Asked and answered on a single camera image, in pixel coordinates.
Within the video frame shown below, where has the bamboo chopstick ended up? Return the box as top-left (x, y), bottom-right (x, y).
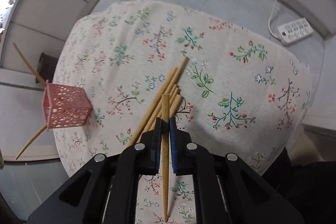
top-left (12, 43), bottom-right (48, 87)
top-left (131, 56), bottom-right (189, 143)
top-left (127, 67), bottom-right (177, 147)
top-left (146, 84), bottom-right (180, 132)
top-left (157, 93), bottom-right (183, 118)
top-left (15, 124), bottom-right (47, 160)
top-left (161, 96), bottom-right (170, 222)

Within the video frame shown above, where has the floral tablecloth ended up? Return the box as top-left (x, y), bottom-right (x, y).
top-left (53, 0), bottom-right (312, 223)

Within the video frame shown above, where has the pink perforated utensil holder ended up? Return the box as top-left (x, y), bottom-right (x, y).
top-left (42, 83), bottom-right (93, 129)

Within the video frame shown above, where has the dark woven waste bin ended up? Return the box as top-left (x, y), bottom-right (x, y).
top-left (37, 52), bottom-right (58, 83)

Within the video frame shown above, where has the white power strip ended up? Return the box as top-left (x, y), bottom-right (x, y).
top-left (277, 18), bottom-right (314, 47)

